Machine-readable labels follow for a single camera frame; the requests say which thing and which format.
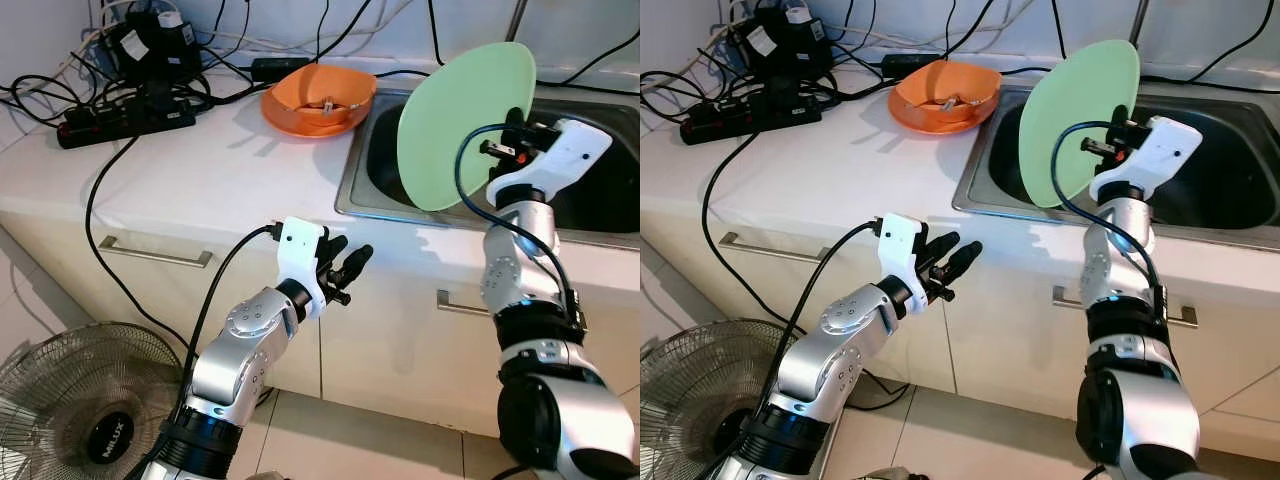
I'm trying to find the light green plate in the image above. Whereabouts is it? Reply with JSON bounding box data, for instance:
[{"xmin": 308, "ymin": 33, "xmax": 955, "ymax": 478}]
[
  {"xmin": 1018, "ymin": 40, "xmax": 1141, "ymax": 209},
  {"xmin": 397, "ymin": 42, "xmax": 538, "ymax": 213}
]

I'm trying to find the white kitchen base cabinet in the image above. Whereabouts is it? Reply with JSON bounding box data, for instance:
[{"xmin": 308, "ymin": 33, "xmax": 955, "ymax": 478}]
[
  {"xmin": 640, "ymin": 200, "xmax": 1280, "ymax": 461},
  {"xmin": 0, "ymin": 205, "xmax": 641, "ymax": 451}
]

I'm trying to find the stainless steel sink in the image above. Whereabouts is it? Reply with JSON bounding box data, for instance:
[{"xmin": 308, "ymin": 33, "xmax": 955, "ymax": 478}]
[
  {"xmin": 335, "ymin": 85, "xmax": 641, "ymax": 251},
  {"xmin": 952, "ymin": 85, "xmax": 1280, "ymax": 251}
]

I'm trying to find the orange plastic bowl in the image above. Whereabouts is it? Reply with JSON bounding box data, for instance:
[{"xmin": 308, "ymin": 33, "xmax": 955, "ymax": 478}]
[
  {"xmin": 888, "ymin": 60, "xmax": 1003, "ymax": 123},
  {"xmin": 262, "ymin": 62, "xmax": 378, "ymax": 126}
]

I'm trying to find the small black adapter brick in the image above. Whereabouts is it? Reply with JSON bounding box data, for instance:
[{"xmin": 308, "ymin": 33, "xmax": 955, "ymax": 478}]
[
  {"xmin": 880, "ymin": 53, "xmax": 941, "ymax": 76},
  {"xmin": 250, "ymin": 57, "xmax": 313, "ymax": 81}
]

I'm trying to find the black power strip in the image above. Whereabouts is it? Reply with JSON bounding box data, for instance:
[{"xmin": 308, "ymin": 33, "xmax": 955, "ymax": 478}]
[
  {"xmin": 680, "ymin": 95, "xmax": 821, "ymax": 146},
  {"xmin": 57, "ymin": 98, "xmax": 197, "ymax": 149}
]

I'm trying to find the black charger with labels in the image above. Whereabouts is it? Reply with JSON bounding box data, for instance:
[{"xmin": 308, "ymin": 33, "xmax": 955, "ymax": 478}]
[
  {"xmin": 730, "ymin": 8, "xmax": 831, "ymax": 81},
  {"xmin": 105, "ymin": 12, "xmax": 206, "ymax": 86}
]

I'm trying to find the grey floor fan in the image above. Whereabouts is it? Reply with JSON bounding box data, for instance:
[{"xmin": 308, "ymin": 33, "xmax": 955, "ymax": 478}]
[
  {"xmin": 640, "ymin": 318, "xmax": 801, "ymax": 480},
  {"xmin": 0, "ymin": 322, "xmax": 191, "ymax": 480}
]

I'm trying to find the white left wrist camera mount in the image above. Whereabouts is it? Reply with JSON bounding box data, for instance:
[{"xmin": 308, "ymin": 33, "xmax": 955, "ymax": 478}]
[
  {"xmin": 878, "ymin": 213, "xmax": 931, "ymax": 309},
  {"xmin": 277, "ymin": 217, "xmax": 331, "ymax": 321}
]

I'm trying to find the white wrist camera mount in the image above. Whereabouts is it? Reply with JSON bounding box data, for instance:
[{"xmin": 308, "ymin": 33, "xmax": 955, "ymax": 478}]
[
  {"xmin": 277, "ymin": 217, "xmax": 331, "ymax": 321},
  {"xmin": 487, "ymin": 118, "xmax": 613, "ymax": 206},
  {"xmin": 1090, "ymin": 115, "xmax": 1203, "ymax": 201},
  {"xmin": 878, "ymin": 213, "xmax": 931, "ymax": 309}
]

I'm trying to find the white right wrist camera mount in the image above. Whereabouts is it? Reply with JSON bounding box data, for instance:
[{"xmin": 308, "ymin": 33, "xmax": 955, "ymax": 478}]
[
  {"xmin": 487, "ymin": 118, "xmax": 613, "ymax": 206},
  {"xmin": 1090, "ymin": 115, "xmax": 1203, "ymax": 201}
]

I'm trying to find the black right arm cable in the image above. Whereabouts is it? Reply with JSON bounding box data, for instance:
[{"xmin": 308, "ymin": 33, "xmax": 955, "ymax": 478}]
[
  {"xmin": 1050, "ymin": 120, "xmax": 1166, "ymax": 311},
  {"xmin": 455, "ymin": 123, "xmax": 581, "ymax": 321}
]

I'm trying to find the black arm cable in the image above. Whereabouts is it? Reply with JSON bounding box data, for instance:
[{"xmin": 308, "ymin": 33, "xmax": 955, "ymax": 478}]
[
  {"xmin": 1050, "ymin": 120, "xmax": 1166, "ymax": 311},
  {"xmin": 455, "ymin": 123, "xmax": 581, "ymax": 321},
  {"xmin": 180, "ymin": 225, "xmax": 281, "ymax": 421},
  {"xmin": 745, "ymin": 222, "xmax": 881, "ymax": 461}
]

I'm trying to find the metal drawer handle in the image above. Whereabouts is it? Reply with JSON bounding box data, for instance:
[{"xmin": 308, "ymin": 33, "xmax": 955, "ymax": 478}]
[
  {"xmin": 1052, "ymin": 285, "xmax": 1199, "ymax": 329},
  {"xmin": 718, "ymin": 232, "xmax": 836, "ymax": 263},
  {"xmin": 437, "ymin": 290, "xmax": 491, "ymax": 316},
  {"xmin": 98, "ymin": 236, "xmax": 214, "ymax": 268}
]

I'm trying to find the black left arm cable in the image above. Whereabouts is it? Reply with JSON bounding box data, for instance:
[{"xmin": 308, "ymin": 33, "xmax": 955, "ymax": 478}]
[
  {"xmin": 180, "ymin": 225, "xmax": 281, "ymax": 421},
  {"xmin": 745, "ymin": 222, "xmax": 881, "ymax": 461}
]

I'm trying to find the black hanging power cable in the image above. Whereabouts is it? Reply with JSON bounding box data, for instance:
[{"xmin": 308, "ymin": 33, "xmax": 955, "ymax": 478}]
[
  {"xmin": 700, "ymin": 130, "xmax": 791, "ymax": 331},
  {"xmin": 85, "ymin": 135, "xmax": 191, "ymax": 351}
]

